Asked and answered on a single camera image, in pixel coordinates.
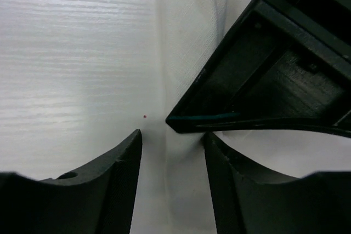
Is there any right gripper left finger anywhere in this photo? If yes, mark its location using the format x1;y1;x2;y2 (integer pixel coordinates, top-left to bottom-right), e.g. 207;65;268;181
38;129;142;233

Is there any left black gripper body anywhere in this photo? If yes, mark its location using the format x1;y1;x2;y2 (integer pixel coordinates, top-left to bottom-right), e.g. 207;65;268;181
296;0;350;59

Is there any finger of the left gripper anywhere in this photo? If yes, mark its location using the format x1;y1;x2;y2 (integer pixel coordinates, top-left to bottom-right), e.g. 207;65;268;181
166;0;350;137

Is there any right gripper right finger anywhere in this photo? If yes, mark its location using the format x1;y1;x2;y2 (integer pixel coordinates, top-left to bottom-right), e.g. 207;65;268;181
202;133;304;233

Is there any white cloth napkin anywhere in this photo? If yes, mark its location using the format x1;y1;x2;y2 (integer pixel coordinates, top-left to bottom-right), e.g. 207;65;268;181
161;0;299;233

